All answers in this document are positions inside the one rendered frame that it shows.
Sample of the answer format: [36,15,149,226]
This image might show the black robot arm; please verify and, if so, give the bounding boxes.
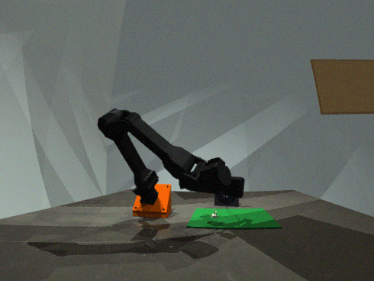
[97,108,231,205]

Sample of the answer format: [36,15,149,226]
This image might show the green circuit board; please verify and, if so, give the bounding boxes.
[186,208,282,230]

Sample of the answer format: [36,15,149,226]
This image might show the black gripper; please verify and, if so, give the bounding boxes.
[204,176,245,198]

